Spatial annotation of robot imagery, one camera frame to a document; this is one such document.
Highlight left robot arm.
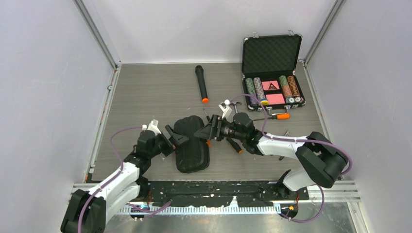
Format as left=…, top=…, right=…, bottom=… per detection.
left=60, top=123, right=189, bottom=233

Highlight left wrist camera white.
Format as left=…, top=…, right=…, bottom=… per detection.
left=142, top=119, right=162, bottom=135

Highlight orange handled pliers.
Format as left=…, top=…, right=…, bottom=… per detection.
left=279, top=130, right=290, bottom=161

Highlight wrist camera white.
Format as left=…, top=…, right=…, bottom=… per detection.
left=142, top=119, right=162, bottom=135
left=218, top=100, right=233, bottom=119

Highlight thin orange black screwdriver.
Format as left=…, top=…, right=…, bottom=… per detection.
left=203, top=108, right=211, bottom=122

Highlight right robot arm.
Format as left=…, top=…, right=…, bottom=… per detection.
left=194, top=113, right=350, bottom=199

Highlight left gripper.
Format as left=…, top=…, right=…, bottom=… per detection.
left=148, top=125, right=189, bottom=159

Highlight black microphone orange end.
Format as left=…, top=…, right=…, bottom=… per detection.
left=195, top=65, right=209, bottom=103

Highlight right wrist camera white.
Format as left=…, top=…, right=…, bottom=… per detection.
left=218, top=100, right=233, bottom=119

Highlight claw hammer black handle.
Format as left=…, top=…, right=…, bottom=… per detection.
left=229, top=101, right=242, bottom=114

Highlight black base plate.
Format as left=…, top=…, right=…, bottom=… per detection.
left=136, top=181, right=309, bottom=208

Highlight open poker chip case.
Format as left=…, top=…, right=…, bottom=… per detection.
left=241, top=33, right=306, bottom=112

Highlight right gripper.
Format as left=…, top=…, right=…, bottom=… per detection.
left=194, top=115, right=245, bottom=142

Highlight black tool kit case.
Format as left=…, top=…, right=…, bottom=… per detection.
left=173, top=115, right=210, bottom=173

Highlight orange handled screwdriver by case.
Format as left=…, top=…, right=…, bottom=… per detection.
left=253, top=113, right=290, bottom=121

